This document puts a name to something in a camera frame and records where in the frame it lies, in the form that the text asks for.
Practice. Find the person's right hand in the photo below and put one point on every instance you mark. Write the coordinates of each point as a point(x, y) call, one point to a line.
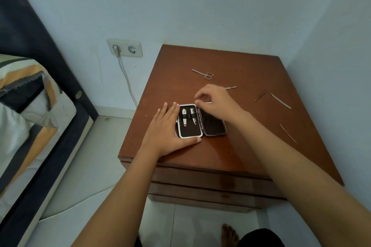
point(223, 105)

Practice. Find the person's left hand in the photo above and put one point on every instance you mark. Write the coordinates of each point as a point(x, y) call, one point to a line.
point(165, 134)

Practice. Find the silver cuticle pusher tool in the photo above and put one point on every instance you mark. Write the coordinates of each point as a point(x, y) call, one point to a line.
point(231, 88)

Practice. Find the checkered manicure kit case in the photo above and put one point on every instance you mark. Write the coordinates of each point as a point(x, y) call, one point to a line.
point(214, 126)

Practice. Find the large silver nail clipper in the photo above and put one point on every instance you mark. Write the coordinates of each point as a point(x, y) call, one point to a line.
point(184, 116)

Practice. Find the small silver nail clipper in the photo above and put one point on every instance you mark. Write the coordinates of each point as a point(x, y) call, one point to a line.
point(193, 118)

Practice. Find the slim metal tweezers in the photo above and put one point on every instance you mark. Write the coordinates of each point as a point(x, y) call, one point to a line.
point(261, 95)

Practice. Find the small silver scissors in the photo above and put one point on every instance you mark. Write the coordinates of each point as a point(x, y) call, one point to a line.
point(199, 72)

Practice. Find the brown wooden nightstand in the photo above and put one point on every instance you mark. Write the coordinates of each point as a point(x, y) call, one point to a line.
point(246, 61)
point(203, 176)

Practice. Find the silver nail file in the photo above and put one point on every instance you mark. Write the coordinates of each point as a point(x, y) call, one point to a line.
point(280, 101)

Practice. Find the thin metal cuticle pusher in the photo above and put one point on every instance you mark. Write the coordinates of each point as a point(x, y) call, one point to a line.
point(287, 133)

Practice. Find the person's right forearm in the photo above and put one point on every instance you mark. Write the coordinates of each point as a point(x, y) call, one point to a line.
point(304, 186)

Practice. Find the person's left forearm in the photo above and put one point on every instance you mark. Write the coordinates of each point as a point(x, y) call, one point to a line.
point(116, 206)

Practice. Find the person's left leg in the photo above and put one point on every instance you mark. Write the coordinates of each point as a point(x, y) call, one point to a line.
point(138, 241)

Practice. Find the person's leg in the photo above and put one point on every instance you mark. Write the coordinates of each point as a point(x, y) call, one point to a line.
point(138, 241)
point(261, 239)

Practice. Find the person's right leg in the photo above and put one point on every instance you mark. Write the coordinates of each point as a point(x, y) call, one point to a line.
point(261, 239)

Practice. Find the round beige bolt cap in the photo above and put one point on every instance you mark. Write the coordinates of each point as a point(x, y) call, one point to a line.
point(78, 94)

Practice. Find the striped bedding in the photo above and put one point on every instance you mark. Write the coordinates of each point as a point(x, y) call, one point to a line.
point(17, 76)

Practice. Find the white double wall socket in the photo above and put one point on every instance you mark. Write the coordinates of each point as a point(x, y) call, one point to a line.
point(133, 50)

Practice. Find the dark blue bed frame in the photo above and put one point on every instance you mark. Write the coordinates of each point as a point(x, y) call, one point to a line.
point(26, 32)

